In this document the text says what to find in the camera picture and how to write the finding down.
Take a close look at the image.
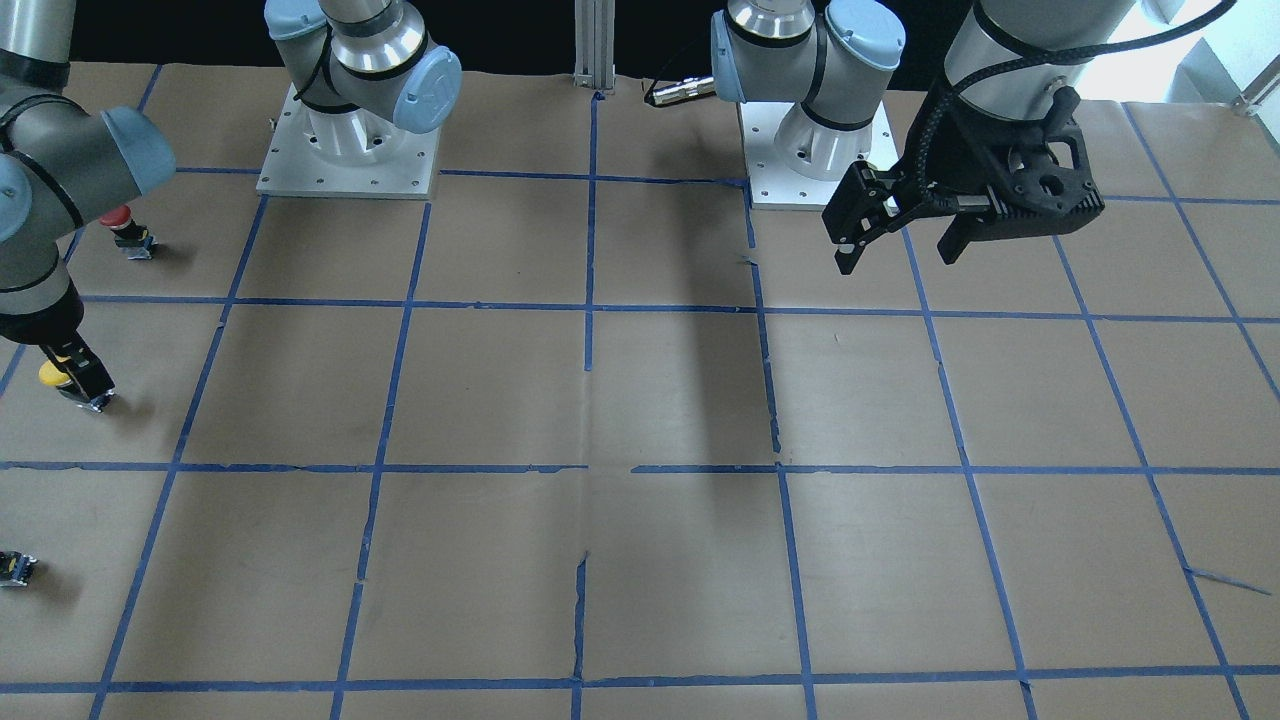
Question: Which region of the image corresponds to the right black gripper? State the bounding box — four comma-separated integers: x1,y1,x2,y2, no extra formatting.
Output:
1,283,115,401

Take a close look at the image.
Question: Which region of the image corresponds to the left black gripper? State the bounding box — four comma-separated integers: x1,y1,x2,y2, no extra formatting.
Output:
822,85,1105,275

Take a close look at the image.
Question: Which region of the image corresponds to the yellow push button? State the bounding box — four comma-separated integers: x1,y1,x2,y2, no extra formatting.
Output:
38,356,116,413

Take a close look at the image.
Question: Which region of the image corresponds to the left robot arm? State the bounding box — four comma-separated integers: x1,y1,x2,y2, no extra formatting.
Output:
710,1,1233,275

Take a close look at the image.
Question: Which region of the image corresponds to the red push button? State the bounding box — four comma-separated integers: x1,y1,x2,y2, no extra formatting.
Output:
99,204,156,261

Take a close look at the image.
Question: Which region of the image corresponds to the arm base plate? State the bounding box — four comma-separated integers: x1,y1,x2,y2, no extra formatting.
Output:
737,102,899,211
256,86,442,201

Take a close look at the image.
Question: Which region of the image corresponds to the aluminium frame post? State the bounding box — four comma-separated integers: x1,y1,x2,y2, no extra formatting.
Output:
572,0,616,95

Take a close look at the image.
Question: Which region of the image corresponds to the black braided cable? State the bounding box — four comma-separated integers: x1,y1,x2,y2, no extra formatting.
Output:
905,0,1242,201

